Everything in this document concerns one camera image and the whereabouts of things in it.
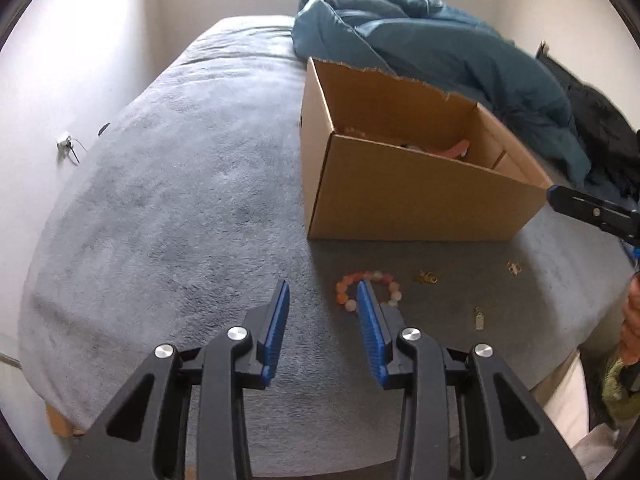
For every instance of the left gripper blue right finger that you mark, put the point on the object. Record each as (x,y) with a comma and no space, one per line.
(375,334)

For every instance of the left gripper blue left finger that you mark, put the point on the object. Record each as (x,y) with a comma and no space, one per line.
(272,332)

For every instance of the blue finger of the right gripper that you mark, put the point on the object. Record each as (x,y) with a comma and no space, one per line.
(574,204)

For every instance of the gold butterfly pendant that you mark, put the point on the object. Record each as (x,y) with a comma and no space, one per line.
(513,267)

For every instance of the pink strap digital watch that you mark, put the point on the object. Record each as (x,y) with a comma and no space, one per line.
(458,151)

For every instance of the right hand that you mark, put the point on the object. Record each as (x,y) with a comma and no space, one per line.
(630,330)

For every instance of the black clothing pile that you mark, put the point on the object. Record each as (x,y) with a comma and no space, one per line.
(611,144)

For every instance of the grey fleece bed blanket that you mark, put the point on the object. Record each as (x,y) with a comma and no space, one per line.
(189,210)

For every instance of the green fuzzy sleeve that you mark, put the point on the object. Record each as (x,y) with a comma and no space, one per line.
(620,390)

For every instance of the brown cardboard box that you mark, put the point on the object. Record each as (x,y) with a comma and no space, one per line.
(360,184)

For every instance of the teal blue duvet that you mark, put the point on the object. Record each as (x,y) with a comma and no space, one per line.
(454,51)

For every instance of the gold chain earring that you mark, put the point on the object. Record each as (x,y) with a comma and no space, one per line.
(425,277)

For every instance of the white wall socket with cable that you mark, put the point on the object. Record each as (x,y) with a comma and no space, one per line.
(67,147)

